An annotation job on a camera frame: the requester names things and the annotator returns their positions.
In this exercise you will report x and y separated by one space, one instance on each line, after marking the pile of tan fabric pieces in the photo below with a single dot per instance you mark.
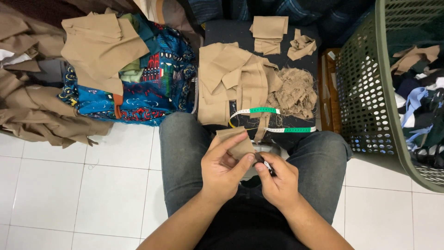
229 80

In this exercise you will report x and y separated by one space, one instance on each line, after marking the brown wooden box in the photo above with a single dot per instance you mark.
327 93

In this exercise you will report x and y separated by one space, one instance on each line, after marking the folded tan fabric stack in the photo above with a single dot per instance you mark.
269 33

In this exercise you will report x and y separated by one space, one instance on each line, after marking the large tan cut fabric panel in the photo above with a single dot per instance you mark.
100 52

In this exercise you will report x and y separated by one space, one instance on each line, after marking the crumpled tan fabric strip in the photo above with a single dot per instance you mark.
301 47

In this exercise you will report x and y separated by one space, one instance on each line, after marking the mixed fabric scraps in basket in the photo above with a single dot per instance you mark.
419 100

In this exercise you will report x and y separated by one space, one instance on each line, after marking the green white measuring tape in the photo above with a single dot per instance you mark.
263 111

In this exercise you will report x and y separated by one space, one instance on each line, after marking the heap of tan garments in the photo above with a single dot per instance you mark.
31 86

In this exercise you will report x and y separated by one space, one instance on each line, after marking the person's right hand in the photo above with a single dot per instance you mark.
277 180

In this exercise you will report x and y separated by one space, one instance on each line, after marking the small black thread cutter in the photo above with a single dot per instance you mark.
265 165

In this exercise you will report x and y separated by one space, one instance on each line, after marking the green plastic laundry basket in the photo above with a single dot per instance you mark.
360 86

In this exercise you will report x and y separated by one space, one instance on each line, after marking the dark blue padded stool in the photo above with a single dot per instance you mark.
242 34

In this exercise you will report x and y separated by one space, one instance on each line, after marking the person's blue jeans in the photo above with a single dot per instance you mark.
184 156

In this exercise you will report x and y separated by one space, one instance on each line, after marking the person's black shirt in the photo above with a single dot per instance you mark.
249 218

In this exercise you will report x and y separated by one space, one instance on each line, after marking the blue patterned batik fabric bundle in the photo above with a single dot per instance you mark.
156 86

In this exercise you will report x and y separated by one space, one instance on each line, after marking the heap of tan frayed threads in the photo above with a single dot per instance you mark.
295 92

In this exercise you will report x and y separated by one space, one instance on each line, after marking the small tan fabric piece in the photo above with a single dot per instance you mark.
239 142

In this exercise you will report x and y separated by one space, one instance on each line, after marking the person's left hand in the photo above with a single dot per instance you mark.
218 172

